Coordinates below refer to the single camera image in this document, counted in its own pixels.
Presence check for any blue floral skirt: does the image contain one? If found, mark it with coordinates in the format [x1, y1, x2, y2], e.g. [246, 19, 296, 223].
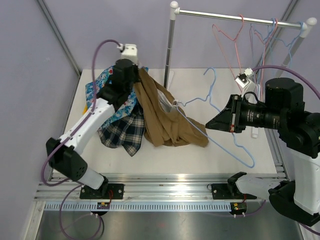
[84, 66, 138, 130]

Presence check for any slotted cable duct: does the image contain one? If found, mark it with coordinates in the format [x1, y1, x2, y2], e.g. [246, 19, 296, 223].
[44, 201, 231, 212]

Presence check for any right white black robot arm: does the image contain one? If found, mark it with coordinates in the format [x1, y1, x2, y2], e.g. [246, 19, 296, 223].
[205, 77, 320, 227]

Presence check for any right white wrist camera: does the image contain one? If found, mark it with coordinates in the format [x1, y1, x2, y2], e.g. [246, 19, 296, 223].
[234, 68, 256, 94]

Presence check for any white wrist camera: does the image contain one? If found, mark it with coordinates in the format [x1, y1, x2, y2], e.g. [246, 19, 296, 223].
[117, 43, 139, 65]
[234, 68, 256, 94]

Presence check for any metal clothes rack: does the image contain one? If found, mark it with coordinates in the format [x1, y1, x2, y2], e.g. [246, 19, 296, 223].
[163, 1, 318, 90]

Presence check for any pink wire hanger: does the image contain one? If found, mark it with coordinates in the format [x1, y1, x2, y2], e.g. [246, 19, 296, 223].
[211, 14, 245, 79]
[253, 18, 278, 101]

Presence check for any yellow plastic tray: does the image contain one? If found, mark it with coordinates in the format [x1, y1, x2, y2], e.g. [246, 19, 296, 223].
[82, 104, 88, 115]

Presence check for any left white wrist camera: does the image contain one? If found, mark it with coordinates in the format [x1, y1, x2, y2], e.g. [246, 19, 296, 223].
[117, 43, 139, 65]

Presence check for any navy white plaid skirt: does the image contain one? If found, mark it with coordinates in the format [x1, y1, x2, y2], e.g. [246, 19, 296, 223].
[97, 114, 145, 157]

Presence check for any aluminium mounting rail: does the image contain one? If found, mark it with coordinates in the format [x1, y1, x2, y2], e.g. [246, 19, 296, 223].
[33, 172, 287, 203]

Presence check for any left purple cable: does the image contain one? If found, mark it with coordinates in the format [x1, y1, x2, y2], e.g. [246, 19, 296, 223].
[39, 39, 123, 240]

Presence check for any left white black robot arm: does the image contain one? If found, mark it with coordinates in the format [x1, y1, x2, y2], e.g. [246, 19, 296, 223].
[46, 58, 139, 199]

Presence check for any purple cable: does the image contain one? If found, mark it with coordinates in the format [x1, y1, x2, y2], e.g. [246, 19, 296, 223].
[39, 39, 123, 240]
[251, 64, 320, 236]

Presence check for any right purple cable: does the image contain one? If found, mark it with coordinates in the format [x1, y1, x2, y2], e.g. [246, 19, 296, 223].
[251, 64, 320, 236]

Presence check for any tan pleated skirt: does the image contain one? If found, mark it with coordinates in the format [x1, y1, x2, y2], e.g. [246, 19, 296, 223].
[133, 68, 209, 148]

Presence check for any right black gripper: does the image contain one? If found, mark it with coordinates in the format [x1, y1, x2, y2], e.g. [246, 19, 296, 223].
[206, 94, 287, 133]

